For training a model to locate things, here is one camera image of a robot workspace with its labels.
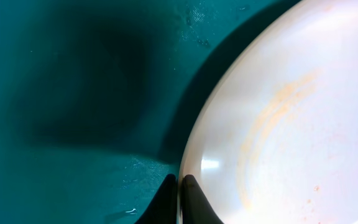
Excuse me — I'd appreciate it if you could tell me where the white plate with ketchup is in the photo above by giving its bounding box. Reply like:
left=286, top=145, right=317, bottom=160
left=179, top=0, right=358, bottom=224

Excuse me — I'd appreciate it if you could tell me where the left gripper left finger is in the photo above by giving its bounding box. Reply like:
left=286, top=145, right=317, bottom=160
left=135, top=174, right=178, bottom=224

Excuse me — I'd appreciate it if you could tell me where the teal plastic tray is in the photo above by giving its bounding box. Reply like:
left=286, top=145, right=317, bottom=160
left=0, top=0, right=294, bottom=223

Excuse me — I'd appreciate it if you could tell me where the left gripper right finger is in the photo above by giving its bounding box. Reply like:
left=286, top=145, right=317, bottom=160
left=181, top=174, right=223, bottom=224

